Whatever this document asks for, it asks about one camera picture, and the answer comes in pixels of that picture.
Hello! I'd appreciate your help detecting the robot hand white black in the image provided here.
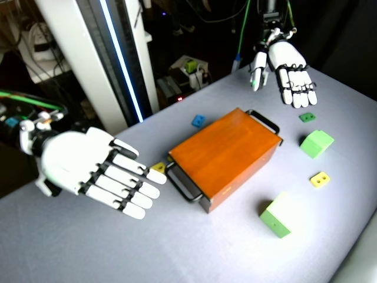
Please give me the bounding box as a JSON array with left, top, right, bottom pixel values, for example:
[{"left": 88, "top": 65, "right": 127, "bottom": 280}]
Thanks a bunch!
[
  {"left": 34, "top": 126, "right": 168, "bottom": 221},
  {"left": 249, "top": 40, "right": 319, "bottom": 109}
]

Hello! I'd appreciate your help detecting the grey table cloth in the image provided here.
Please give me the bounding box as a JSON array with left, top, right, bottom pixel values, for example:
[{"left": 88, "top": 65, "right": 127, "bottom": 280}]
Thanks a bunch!
[{"left": 0, "top": 63, "right": 377, "bottom": 283}]

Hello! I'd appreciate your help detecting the light green house-shaped block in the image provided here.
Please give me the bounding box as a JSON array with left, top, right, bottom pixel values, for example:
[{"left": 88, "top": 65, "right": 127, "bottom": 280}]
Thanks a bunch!
[{"left": 299, "top": 129, "right": 335, "bottom": 160}]

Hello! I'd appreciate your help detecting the white power strip with plugs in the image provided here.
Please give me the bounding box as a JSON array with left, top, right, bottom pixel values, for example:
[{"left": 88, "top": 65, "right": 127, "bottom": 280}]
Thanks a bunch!
[{"left": 170, "top": 55, "right": 210, "bottom": 90}]

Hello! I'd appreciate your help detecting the white column with blue light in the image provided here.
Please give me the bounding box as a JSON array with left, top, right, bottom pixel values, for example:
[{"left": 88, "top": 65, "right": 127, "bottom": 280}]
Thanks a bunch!
[{"left": 34, "top": 0, "right": 160, "bottom": 134}]

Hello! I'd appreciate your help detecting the small blue two-hole block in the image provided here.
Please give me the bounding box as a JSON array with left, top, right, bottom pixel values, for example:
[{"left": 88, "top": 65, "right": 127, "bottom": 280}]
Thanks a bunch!
[{"left": 191, "top": 114, "right": 207, "bottom": 129}]

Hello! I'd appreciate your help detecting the black device with red light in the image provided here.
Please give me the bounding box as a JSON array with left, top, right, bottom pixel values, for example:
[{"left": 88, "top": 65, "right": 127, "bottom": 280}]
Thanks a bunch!
[{"left": 156, "top": 75, "right": 186, "bottom": 104}]

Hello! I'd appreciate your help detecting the white appliance with black band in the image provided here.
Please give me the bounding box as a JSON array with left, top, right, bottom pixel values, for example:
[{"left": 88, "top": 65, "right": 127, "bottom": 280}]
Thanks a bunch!
[{"left": 28, "top": 22, "right": 57, "bottom": 62}]

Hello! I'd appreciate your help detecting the light green cube block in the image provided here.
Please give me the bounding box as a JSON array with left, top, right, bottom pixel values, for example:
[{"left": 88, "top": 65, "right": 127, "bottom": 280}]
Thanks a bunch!
[{"left": 259, "top": 190, "right": 299, "bottom": 239}]

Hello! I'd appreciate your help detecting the grey blue cable plug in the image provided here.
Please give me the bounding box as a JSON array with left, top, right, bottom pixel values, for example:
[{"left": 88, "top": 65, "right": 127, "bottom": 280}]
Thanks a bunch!
[{"left": 230, "top": 54, "right": 243, "bottom": 74}]

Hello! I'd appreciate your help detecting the green cable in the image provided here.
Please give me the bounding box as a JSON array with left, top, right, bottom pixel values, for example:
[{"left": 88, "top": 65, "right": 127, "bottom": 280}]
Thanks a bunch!
[
  {"left": 236, "top": 0, "right": 252, "bottom": 57},
  {"left": 0, "top": 90, "right": 65, "bottom": 112}
]

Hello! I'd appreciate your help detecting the wooden box with black handles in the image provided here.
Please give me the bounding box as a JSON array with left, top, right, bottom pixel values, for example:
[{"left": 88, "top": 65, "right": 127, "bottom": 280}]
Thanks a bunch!
[{"left": 165, "top": 107, "right": 284, "bottom": 214}]

